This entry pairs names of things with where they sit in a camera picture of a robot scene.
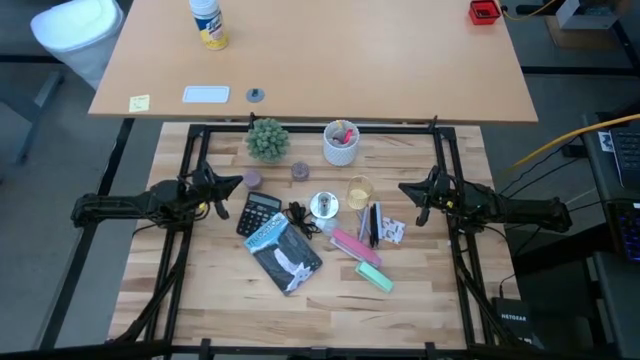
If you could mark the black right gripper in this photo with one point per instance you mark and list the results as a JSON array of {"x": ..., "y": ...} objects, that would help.
[{"x": 442, "y": 197}]

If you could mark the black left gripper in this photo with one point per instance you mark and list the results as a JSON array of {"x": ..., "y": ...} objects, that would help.
[{"x": 202, "y": 192}]

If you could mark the silver round lamp socket base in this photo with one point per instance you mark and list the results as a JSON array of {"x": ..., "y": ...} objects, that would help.
[{"x": 316, "y": 210}]

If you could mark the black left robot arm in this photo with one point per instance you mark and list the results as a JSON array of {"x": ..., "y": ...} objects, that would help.
[{"x": 115, "y": 205}]

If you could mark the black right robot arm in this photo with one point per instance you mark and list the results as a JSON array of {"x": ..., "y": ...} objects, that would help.
[{"x": 525, "y": 212}]

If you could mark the pale purple candle tin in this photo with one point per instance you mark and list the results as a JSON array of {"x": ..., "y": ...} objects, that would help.
[{"x": 253, "y": 179}]

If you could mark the black calculator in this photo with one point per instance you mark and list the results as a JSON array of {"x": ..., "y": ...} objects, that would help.
[{"x": 255, "y": 215}]

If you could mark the patterned sticky note pad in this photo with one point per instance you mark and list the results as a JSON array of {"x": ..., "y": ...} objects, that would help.
[{"x": 394, "y": 230}]

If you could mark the white pen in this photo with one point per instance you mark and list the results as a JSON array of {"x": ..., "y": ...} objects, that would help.
[{"x": 380, "y": 220}]

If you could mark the black pen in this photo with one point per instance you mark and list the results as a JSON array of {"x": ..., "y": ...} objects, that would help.
[
  {"x": 376, "y": 227},
  {"x": 372, "y": 225}
]

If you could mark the green succulent in patterned pot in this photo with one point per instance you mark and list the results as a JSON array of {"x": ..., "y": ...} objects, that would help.
[{"x": 267, "y": 140}]

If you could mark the lilac pen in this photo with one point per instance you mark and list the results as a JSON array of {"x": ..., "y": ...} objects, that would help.
[{"x": 363, "y": 225}]

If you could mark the purple mandala patterned tin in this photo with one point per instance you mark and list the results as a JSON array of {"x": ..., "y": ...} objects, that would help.
[{"x": 300, "y": 171}]

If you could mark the pink stapler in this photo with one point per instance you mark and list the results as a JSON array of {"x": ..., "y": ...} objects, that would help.
[{"x": 356, "y": 246}]

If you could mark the white textured pen cup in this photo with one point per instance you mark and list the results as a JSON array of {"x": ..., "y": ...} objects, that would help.
[{"x": 341, "y": 155}]

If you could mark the pink highlighter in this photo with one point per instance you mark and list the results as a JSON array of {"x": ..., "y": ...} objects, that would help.
[{"x": 347, "y": 136}]

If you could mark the Yellowstone book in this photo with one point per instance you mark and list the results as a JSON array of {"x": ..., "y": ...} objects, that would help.
[{"x": 285, "y": 255}]

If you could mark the white rectangular label plate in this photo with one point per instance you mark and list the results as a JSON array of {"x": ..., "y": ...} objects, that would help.
[{"x": 206, "y": 94}]

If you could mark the mint green stapler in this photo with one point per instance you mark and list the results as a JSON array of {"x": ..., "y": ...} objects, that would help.
[{"x": 375, "y": 276}]

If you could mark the grey desk grommet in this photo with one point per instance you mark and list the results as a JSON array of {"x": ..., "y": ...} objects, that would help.
[{"x": 255, "y": 95}]

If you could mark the yellow capped dark marker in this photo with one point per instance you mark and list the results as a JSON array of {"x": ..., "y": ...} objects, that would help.
[{"x": 340, "y": 124}]

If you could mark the yellow sticky note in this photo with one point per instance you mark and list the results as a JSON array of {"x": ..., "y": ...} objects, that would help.
[{"x": 139, "y": 103}]

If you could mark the light wood desk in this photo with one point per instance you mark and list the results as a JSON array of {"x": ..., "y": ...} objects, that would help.
[{"x": 350, "y": 60}]

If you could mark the black Netgear router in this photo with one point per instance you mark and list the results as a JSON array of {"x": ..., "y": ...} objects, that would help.
[{"x": 512, "y": 320}]

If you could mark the disinfectant wipes canister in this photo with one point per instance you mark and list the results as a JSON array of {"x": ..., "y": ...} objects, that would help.
[{"x": 210, "y": 25}]

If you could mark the red plastic box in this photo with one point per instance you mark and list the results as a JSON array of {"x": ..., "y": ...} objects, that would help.
[{"x": 484, "y": 12}]

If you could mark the white printed label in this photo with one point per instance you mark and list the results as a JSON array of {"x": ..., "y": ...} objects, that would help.
[{"x": 606, "y": 141}]

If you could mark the white trash bin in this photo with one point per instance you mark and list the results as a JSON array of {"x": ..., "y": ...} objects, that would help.
[{"x": 80, "y": 35}]

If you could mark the brown cardboard sheet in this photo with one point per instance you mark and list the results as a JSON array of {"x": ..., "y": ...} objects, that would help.
[{"x": 565, "y": 39}]

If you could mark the black keyboard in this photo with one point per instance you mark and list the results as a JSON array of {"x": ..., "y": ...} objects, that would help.
[{"x": 627, "y": 155}]

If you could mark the backlit keyboard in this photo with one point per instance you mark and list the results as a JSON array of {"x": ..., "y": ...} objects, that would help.
[{"x": 627, "y": 232}]

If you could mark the white box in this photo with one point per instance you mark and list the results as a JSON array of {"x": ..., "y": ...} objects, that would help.
[{"x": 585, "y": 17}]

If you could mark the black aluminium frame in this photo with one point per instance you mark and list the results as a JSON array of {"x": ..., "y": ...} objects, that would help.
[{"x": 230, "y": 128}]

